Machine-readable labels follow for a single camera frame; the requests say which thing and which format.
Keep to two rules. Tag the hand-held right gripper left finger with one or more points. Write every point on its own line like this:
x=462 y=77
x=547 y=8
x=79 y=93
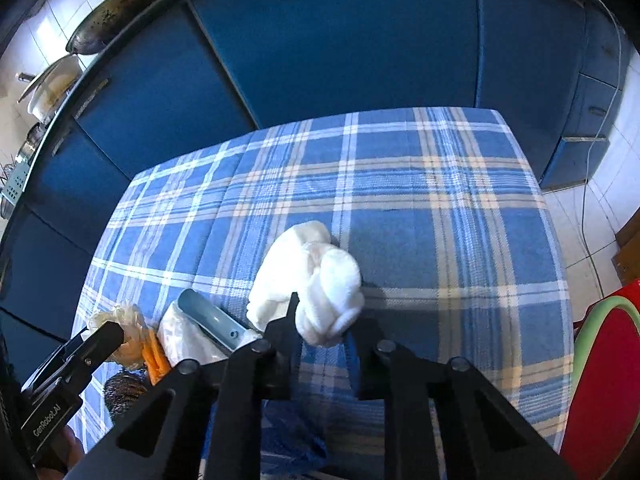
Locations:
x=282 y=345

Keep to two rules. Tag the dark metal wok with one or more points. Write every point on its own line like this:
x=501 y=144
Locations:
x=115 y=10

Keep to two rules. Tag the orange mesh sponge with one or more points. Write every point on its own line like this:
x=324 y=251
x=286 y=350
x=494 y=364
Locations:
x=155 y=360

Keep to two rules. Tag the brown wooden furniture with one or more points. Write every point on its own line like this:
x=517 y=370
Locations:
x=629 y=255

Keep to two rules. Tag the teal plastic basket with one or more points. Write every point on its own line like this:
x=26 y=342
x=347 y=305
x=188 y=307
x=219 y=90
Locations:
x=15 y=185

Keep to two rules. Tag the blue plaid tablecloth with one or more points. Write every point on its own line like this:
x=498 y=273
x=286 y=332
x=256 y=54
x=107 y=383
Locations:
x=425 y=210

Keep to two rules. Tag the white cloth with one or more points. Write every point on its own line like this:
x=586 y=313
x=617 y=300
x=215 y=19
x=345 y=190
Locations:
x=320 y=280

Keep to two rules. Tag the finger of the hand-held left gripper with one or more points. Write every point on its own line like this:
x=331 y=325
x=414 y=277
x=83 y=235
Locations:
x=100 y=350

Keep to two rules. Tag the blue kitchen cabinet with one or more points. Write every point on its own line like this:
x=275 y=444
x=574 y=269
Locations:
x=350 y=35

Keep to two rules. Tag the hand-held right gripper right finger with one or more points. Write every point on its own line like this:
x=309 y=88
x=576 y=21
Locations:
x=370 y=365

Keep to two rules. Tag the steel wool scourer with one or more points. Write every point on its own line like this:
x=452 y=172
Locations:
x=125 y=392

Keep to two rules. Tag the red stool with green rim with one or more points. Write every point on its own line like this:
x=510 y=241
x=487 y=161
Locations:
x=610 y=385

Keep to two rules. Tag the steel bowl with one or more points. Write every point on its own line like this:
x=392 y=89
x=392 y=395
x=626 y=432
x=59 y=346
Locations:
x=32 y=140

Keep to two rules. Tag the white plastic bag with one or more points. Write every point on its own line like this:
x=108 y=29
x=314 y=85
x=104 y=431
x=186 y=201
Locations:
x=180 y=335

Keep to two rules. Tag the plain red stool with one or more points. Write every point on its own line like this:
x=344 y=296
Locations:
x=620 y=290

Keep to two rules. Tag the clear plastic glove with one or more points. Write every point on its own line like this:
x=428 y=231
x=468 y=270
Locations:
x=127 y=320

